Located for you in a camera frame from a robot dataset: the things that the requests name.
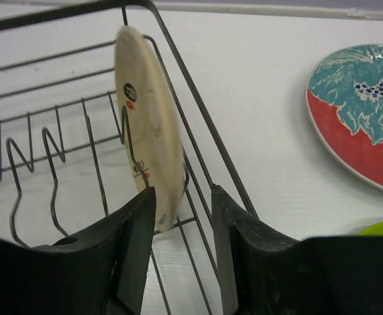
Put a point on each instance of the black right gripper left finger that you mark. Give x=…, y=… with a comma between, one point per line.
x=80, y=274

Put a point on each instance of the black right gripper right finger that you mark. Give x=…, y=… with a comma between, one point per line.
x=262, y=271

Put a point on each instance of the cream plate with ink motifs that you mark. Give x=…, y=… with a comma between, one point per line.
x=154, y=147

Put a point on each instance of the red and teal floral plate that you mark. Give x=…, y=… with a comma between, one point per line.
x=344, y=97

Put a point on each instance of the metal wire dish rack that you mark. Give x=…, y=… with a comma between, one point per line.
x=66, y=154

